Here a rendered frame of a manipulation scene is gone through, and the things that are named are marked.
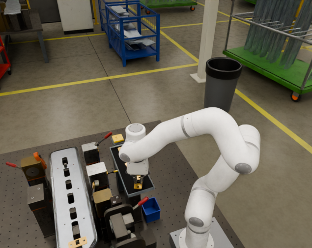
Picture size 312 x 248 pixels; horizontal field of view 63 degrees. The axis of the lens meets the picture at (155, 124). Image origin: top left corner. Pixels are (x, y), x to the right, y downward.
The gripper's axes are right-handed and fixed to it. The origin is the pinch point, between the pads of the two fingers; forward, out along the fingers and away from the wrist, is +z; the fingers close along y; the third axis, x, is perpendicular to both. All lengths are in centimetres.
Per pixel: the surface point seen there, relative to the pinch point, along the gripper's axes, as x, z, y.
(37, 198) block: 2, 15, 54
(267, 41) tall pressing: -393, 59, -196
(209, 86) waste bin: -243, 76, -74
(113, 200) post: 6.6, 8.7, 12.2
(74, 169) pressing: -22, 19, 42
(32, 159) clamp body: -23, 12, 68
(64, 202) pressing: 1.8, 18.5, 40.7
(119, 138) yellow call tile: -34.0, 2.6, 15.4
